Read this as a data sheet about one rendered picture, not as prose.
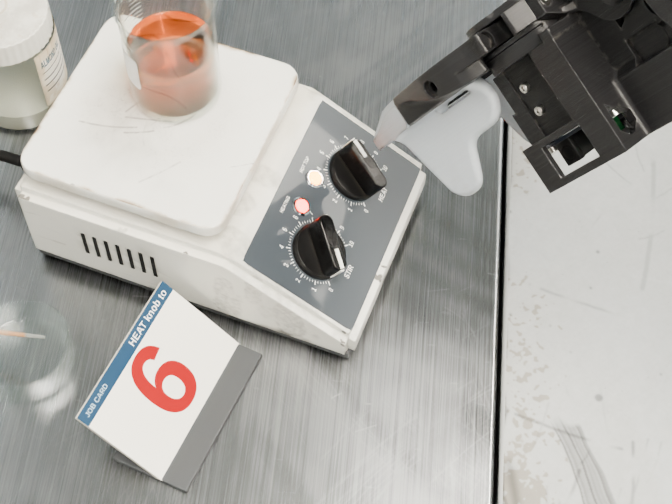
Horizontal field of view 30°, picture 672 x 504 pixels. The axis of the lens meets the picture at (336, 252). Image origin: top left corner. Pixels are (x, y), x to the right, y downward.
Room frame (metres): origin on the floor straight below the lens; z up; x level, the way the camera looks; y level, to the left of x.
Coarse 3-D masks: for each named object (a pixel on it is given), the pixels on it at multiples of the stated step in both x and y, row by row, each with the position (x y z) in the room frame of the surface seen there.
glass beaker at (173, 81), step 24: (120, 0) 0.45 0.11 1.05; (144, 0) 0.46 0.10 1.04; (168, 0) 0.47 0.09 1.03; (192, 0) 0.46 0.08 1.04; (216, 0) 0.44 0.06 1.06; (120, 24) 0.43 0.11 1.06; (144, 48) 0.42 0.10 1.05; (168, 48) 0.42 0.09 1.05; (192, 48) 0.42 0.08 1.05; (216, 48) 0.44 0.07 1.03; (144, 72) 0.42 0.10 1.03; (168, 72) 0.42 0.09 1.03; (192, 72) 0.42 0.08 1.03; (216, 72) 0.44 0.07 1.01; (144, 96) 0.42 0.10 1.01; (168, 96) 0.42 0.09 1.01; (192, 96) 0.42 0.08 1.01; (216, 96) 0.43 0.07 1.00; (168, 120) 0.42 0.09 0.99
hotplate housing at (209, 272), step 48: (288, 144) 0.42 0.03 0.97; (48, 192) 0.38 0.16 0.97; (48, 240) 0.38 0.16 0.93; (96, 240) 0.37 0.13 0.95; (144, 240) 0.36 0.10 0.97; (192, 240) 0.36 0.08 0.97; (240, 240) 0.36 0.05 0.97; (192, 288) 0.35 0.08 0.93; (240, 288) 0.34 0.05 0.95; (288, 336) 0.33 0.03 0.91; (336, 336) 0.32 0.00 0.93
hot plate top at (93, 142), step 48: (96, 48) 0.47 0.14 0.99; (96, 96) 0.44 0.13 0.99; (240, 96) 0.44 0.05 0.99; (288, 96) 0.44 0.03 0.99; (48, 144) 0.40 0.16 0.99; (96, 144) 0.40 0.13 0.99; (144, 144) 0.40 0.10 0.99; (192, 144) 0.41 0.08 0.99; (240, 144) 0.41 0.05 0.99; (96, 192) 0.37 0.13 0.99; (144, 192) 0.37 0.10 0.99; (192, 192) 0.37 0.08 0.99; (240, 192) 0.38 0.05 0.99
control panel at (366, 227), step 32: (320, 128) 0.44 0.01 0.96; (352, 128) 0.44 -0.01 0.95; (320, 160) 0.42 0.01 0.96; (384, 160) 0.43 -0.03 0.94; (288, 192) 0.39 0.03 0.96; (320, 192) 0.40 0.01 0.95; (384, 192) 0.41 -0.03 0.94; (288, 224) 0.37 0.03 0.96; (352, 224) 0.39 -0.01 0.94; (384, 224) 0.39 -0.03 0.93; (256, 256) 0.35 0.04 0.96; (288, 256) 0.36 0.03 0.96; (352, 256) 0.37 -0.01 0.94; (288, 288) 0.34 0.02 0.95; (320, 288) 0.34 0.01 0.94; (352, 288) 0.35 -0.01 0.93; (352, 320) 0.33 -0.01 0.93
